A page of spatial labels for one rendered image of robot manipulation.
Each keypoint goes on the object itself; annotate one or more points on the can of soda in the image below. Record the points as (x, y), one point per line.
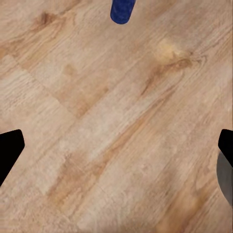
(121, 10)

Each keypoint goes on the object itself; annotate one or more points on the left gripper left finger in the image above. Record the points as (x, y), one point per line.
(11, 146)

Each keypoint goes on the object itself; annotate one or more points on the trash can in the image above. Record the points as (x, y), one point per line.
(224, 172)

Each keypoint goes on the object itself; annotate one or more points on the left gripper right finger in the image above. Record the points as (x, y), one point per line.
(225, 144)

